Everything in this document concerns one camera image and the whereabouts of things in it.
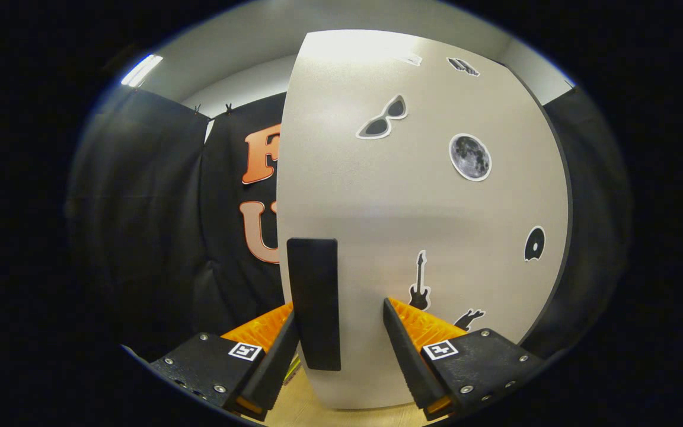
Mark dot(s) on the black backdrop cloth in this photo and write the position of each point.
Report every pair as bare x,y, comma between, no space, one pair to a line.
140,237

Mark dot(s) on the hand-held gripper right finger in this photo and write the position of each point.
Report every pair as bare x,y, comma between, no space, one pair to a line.
407,367

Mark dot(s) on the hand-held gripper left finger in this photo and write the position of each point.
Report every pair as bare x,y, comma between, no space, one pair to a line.
276,367

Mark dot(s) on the narrow ceiling light strip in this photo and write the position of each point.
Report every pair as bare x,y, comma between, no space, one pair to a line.
140,71

